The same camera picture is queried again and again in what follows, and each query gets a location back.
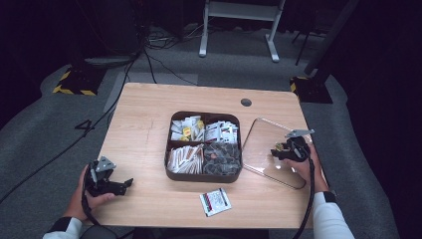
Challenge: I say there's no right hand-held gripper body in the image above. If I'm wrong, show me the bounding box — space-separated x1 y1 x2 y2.
285 128 316 163

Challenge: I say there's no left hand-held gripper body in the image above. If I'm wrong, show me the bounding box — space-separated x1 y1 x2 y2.
84 156 117 197

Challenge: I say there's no transparent box lid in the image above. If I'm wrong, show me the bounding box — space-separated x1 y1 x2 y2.
242 118 327 191

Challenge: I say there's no brown compartment box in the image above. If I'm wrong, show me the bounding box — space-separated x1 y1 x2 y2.
164 111 244 183

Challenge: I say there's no white red-striped packet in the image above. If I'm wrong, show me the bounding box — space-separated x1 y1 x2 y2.
199 187 233 217

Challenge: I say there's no person's right hand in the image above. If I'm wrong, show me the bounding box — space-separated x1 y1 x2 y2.
284 142 327 194

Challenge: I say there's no person's left hand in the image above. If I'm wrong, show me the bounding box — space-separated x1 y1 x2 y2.
63 165 116 222

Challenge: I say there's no pile of dark sachets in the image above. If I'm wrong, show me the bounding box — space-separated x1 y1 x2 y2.
202 142 242 176

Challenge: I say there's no black yellow-striped stand base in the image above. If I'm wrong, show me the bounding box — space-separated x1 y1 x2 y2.
289 75 333 105
52 68 106 98

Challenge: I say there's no pile of white red-label packets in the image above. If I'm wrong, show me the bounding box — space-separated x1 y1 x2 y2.
204 120 239 144

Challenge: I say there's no pile of brown-white stick sachets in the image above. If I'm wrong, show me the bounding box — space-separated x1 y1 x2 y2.
166 143 204 175

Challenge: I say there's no pile of yellow-white sachets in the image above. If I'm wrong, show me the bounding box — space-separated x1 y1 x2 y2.
170 115 205 142

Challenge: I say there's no black tripod leg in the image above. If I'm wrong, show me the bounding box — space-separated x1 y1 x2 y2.
292 29 319 67

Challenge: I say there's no slanted dark pole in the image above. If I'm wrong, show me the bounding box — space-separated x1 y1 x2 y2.
304 0 361 77

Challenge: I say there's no white metal stand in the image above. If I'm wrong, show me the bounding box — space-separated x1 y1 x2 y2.
198 0 287 64

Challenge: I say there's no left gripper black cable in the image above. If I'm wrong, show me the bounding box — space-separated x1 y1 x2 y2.
81 163 118 239

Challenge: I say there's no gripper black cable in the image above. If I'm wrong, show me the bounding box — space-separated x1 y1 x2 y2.
292 155 317 239
81 163 118 239

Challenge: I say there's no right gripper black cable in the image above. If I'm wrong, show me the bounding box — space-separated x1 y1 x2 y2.
292 155 317 239

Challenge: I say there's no long black floor cable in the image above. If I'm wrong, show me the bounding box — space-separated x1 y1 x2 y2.
0 49 143 204

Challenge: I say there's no thin black floor cable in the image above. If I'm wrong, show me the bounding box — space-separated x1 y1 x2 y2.
143 49 200 88

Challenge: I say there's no tangle of floor cables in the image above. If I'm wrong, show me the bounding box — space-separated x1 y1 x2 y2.
145 23 207 51

